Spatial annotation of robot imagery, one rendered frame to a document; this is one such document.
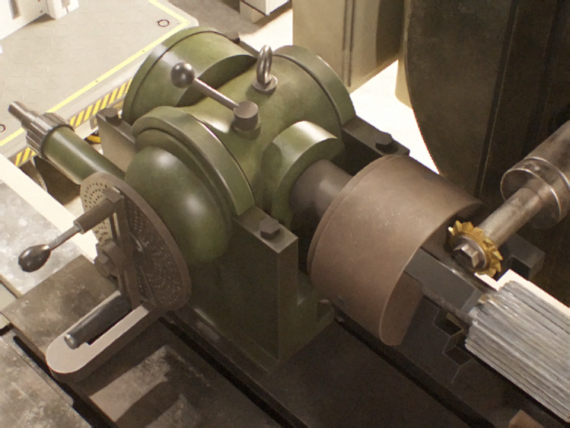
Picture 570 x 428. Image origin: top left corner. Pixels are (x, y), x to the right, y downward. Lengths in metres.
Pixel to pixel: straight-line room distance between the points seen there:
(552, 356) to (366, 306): 0.20
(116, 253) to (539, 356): 0.48
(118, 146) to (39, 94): 1.43
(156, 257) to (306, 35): 0.46
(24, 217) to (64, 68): 0.97
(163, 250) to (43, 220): 0.73
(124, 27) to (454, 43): 1.72
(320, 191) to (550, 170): 0.26
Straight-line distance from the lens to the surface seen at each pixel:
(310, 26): 1.52
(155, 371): 1.37
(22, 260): 1.15
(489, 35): 1.28
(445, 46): 1.33
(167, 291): 1.26
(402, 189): 1.15
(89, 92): 2.75
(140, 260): 1.26
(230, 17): 3.46
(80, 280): 1.47
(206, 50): 1.31
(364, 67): 1.54
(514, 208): 1.15
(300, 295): 1.30
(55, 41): 2.92
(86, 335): 1.29
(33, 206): 1.93
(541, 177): 1.15
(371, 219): 1.13
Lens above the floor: 2.14
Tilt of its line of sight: 49 degrees down
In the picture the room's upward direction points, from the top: straight up
